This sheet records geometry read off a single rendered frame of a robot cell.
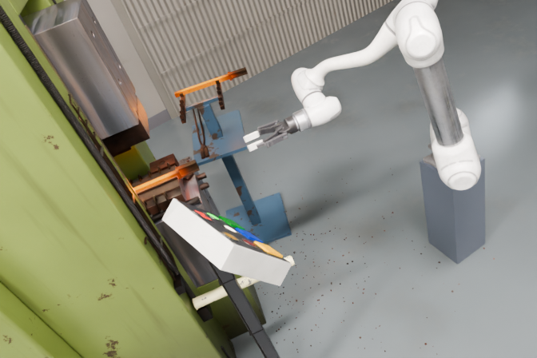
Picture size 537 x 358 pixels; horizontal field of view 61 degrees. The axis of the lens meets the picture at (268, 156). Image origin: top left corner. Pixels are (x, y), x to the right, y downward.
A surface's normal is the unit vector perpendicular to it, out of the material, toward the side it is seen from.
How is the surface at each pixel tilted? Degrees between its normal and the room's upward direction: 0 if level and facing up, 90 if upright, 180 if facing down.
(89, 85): 90
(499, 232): 0
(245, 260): 90
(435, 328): 0
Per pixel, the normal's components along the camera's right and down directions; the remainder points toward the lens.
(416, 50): -0.18, 0.56
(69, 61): 0.28, 0.53
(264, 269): 0.64, 0.31
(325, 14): 0.47, 0.43
